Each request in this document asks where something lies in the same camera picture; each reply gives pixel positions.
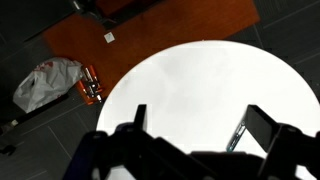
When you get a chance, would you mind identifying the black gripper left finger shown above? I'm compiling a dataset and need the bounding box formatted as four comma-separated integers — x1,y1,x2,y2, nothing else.
133,103,148,132

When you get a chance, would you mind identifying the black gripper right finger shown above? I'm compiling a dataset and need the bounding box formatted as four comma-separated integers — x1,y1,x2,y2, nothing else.
244,104,282,154

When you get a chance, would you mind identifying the black marker with teal cap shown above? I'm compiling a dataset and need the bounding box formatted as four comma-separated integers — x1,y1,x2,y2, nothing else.
226,120,248,153

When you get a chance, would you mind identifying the small white paper square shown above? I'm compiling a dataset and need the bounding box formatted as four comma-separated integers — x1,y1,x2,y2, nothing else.
103,31,116,44

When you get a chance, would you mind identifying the white plastic bag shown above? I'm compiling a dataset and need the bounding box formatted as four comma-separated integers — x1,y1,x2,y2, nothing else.
12,57,84,114

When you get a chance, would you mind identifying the orange handled black clamp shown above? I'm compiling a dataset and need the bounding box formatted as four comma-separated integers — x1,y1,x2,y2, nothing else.
75,64,105,106

